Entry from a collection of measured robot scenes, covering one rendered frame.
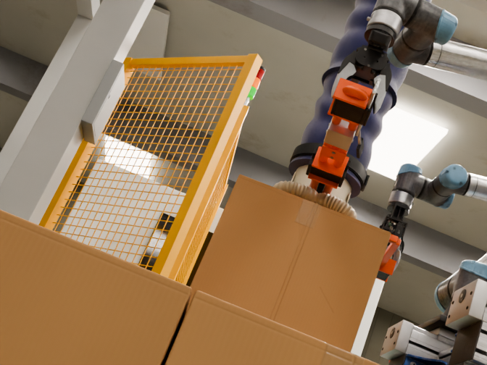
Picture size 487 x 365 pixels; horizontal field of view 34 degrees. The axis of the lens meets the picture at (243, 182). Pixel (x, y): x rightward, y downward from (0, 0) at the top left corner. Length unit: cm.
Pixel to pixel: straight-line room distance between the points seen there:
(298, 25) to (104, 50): 270
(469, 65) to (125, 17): 175
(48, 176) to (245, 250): 137
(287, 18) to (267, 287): 408
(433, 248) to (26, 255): 818
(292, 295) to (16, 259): 101
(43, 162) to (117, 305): 220
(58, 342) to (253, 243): 101
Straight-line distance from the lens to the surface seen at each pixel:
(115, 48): 336
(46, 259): 100
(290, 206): 197
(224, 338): 98
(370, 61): 182
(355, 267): 194
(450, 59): 208
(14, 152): 555
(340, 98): 173
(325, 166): 204
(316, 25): 582
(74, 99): 326
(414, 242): 899
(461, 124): 709
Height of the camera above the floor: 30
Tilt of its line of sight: 22 degrees up
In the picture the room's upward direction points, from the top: 23 degrees clockwise
